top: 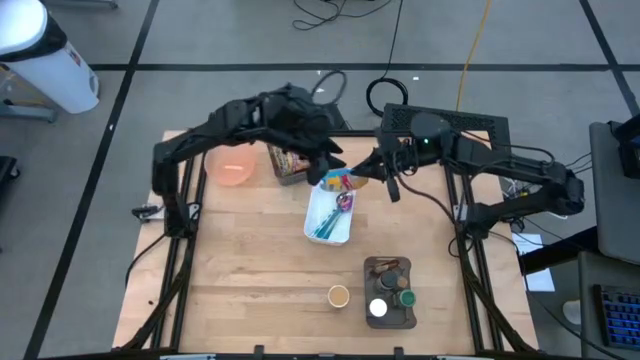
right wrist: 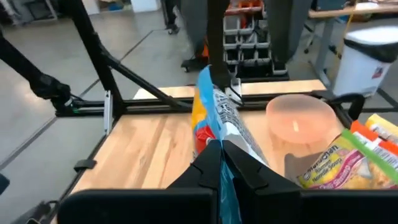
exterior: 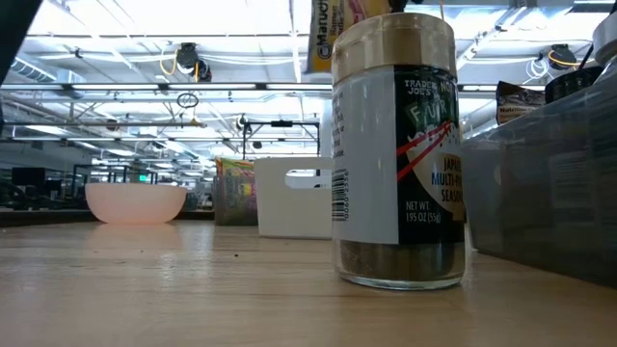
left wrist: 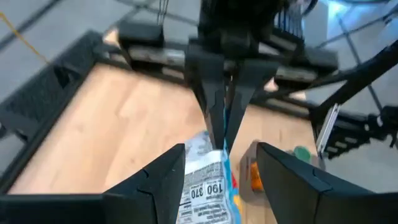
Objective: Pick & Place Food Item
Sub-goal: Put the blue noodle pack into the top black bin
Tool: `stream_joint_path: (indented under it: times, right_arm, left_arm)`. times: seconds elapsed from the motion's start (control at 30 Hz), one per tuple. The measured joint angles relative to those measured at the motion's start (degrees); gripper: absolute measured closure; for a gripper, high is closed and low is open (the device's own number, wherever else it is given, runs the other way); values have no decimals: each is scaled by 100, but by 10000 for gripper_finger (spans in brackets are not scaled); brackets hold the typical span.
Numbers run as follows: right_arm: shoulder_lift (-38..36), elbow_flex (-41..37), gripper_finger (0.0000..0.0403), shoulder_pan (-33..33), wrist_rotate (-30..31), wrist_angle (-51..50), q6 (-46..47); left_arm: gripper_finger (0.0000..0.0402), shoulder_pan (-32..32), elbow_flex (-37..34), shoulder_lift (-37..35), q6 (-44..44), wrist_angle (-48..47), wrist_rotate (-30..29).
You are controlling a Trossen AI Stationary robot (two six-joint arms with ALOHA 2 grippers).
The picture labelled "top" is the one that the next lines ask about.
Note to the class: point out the blue striped toothbrush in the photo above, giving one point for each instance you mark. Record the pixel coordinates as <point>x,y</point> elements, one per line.
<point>320,231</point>

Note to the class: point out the white computer mouse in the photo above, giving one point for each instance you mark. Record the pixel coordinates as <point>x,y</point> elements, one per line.
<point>572,312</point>

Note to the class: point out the green label spice jar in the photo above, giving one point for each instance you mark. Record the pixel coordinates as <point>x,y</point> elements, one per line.
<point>407,298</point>

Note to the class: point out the white lid seasoning jar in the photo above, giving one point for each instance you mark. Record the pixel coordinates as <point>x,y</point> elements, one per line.
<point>378,307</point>

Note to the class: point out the orange snack box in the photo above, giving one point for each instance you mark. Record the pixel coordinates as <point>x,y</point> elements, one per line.
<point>285,177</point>

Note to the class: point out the backlit keyboard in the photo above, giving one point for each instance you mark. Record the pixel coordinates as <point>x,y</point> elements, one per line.
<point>620,317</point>

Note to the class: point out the black equipment case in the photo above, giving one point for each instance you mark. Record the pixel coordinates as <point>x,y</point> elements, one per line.
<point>340,124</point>

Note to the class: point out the white plastic bin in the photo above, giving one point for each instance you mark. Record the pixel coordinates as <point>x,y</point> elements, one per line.
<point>345,230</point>

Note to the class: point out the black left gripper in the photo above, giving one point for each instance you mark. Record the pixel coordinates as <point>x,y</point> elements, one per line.
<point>295,117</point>

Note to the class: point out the black perforated computer case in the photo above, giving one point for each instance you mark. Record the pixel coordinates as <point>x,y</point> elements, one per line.
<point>475,117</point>

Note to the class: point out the pink plastic bowl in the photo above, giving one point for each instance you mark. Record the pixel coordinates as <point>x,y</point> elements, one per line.
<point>230,167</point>

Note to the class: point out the teal white toothbrush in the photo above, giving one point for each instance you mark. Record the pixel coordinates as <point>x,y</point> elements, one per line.
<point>342,210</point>

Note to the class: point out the white trash can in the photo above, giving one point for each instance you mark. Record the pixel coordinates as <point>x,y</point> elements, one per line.
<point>45,65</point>

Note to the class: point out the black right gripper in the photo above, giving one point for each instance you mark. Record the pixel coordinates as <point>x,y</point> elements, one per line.
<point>400,152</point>

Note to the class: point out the blue ramen noodle packet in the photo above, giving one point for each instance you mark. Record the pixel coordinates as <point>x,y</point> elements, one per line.
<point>340,180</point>

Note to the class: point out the gray translucent plastic bin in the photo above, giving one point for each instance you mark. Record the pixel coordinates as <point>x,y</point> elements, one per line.
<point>390,322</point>

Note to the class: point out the white paper sheet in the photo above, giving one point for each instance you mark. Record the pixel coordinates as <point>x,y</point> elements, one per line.
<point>540,280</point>

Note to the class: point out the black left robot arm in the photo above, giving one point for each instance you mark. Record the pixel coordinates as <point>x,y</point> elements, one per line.
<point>200,135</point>

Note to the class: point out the black metal table frame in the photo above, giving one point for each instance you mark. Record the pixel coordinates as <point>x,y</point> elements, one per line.
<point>325,133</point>

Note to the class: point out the black box device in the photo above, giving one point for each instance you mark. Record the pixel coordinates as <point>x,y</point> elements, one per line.
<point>627,150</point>

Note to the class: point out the furikake jar gold lid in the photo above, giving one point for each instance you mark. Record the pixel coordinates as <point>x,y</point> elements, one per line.
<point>338,296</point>

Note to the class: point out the brown orange snack bag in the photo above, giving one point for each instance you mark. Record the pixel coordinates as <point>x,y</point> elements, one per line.
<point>385,263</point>

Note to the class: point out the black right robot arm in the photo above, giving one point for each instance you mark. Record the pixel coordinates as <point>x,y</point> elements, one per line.
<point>510,165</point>

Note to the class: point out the gray desk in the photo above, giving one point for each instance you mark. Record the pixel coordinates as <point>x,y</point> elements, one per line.
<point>615,215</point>
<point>587,280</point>

